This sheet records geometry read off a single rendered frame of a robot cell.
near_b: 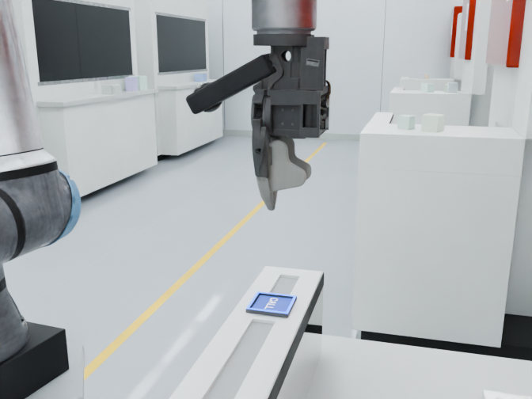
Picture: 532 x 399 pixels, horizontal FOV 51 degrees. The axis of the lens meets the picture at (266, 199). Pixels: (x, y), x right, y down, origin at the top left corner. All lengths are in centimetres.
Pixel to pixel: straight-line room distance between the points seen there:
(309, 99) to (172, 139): 621
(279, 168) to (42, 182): 38
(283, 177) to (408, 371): 38
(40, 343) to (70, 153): 408
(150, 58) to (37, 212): 593
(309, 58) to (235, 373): 36
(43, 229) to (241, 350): 38
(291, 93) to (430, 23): 775
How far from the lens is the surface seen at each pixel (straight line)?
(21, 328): 87
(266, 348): 66
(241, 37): 876
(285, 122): 66
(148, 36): 676
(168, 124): 682
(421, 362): 94
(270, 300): 76
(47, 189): 90
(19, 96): 90
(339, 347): 95
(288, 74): 66
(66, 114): 485
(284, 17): 64
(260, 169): 66
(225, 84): 68
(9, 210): 85
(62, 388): 89
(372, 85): 840
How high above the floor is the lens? 129
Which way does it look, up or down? 15 degrees down
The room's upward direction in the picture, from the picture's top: straight up
